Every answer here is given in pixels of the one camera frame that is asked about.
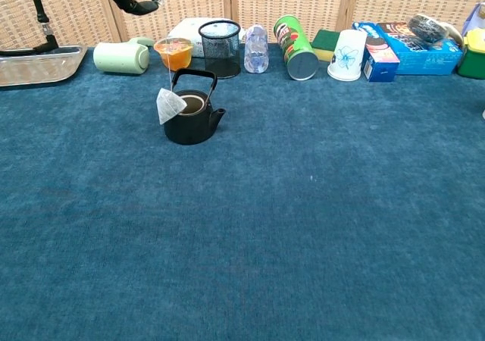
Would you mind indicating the black cast iron teapot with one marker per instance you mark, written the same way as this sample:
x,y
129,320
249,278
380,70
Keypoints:
x,y
191,129

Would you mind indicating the pale green lint roller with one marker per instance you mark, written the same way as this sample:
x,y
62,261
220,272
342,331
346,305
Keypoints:
x,y
117,58

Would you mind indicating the white wet wipes pack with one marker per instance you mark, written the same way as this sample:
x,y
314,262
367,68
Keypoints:
x,y
185,28

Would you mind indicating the orange jelly cup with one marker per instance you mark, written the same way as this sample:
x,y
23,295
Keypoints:
x,y
178,57

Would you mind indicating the black mesh pen holder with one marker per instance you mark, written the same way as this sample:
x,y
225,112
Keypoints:
x,y
221,53

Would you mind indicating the stainless steel tray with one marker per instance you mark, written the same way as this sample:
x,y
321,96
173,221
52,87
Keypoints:
x,y
38,68

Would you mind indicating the clear plastic water bottle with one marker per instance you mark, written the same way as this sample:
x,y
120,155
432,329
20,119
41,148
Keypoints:
x,y
256,53

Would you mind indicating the wicker folding screen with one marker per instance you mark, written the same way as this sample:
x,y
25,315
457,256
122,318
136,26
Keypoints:
x,y
291,0

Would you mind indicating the green chips can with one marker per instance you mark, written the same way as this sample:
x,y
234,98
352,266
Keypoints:
x,y
295,49

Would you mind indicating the green yellow sponge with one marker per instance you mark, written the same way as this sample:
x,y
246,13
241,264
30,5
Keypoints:
x,y
324,43

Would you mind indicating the white paper cup blue flower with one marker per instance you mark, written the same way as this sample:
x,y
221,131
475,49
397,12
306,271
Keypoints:
x,y
346,58

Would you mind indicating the blue carpet table cover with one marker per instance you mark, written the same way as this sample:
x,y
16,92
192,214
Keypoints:
x,y
265,212

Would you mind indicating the pink blue cookie box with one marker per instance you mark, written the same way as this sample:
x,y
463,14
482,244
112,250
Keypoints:
x,y
380,62

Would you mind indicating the brown chocolate cookie box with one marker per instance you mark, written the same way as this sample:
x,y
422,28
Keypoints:
x,y
396,28

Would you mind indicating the large blue cookie box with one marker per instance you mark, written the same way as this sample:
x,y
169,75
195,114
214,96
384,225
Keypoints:
x,y
428,58

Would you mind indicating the yellow lidded green container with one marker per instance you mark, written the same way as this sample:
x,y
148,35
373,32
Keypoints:
x,y
473,55

